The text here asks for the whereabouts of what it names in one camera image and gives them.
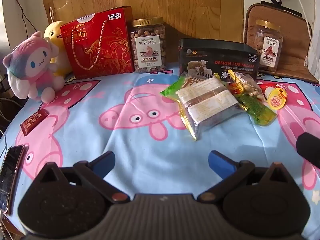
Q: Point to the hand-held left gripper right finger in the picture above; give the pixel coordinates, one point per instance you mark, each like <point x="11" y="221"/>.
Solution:
<point x="221" y="163"/>

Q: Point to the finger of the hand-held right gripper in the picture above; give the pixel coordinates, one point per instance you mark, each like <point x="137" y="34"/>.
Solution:
<point x="308" y="148"/>

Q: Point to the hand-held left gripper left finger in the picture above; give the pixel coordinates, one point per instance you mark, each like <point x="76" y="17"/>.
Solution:
<point x="102" y="163"/>

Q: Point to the yellow jelly cup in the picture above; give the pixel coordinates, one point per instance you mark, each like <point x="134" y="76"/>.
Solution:
<point x="277" y="99"/>

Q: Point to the silver clear snack packet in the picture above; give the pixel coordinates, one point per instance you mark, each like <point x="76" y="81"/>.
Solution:
<point x="207" y="105"/>

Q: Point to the green snack packet clear window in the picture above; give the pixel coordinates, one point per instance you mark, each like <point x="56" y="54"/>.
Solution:
<point x="257" y="110"/>

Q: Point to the small red candy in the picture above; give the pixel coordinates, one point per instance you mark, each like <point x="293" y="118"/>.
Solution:
<point x="233" y="88"/>

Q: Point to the gold nut packet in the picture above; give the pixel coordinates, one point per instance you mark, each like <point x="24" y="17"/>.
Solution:
<point x="247" y="86"/>

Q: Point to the black cardboard box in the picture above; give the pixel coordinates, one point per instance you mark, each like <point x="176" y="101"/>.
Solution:
<point x="225" y="55"/>

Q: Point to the cartoon pig printed blanket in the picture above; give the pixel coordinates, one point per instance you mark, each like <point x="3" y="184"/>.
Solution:
<point x="140" y="155"/>

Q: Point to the small dark red packet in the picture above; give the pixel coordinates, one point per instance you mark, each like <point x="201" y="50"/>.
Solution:
<point x="33" y="122"/>

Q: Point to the smartphone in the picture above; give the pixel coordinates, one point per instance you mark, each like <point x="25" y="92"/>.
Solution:
<point x="11" y="177"/>

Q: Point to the brown seat cushion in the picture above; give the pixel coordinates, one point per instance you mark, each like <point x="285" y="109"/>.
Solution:
<point x="295" y="55"/>

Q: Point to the pecan jar with gold lid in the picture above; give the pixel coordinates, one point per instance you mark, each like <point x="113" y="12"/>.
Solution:
<point x="268" y="47"/>

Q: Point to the red gift bag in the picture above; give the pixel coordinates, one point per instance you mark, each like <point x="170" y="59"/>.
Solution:
<point x="95" y="47"/>

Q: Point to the pink plush toy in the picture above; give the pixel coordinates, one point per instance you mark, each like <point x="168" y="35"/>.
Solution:
<point x="37" y="62"/>

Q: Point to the nut jar with gold lid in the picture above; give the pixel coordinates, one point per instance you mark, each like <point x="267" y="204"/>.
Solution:
<point x="148" y="50"/>

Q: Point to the yellow plush toy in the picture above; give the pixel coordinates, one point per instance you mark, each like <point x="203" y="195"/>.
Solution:
<point x="56" y="33"/>

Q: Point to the wooden headboard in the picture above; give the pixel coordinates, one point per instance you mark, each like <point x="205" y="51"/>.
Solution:
<point x="175" y="5"/>

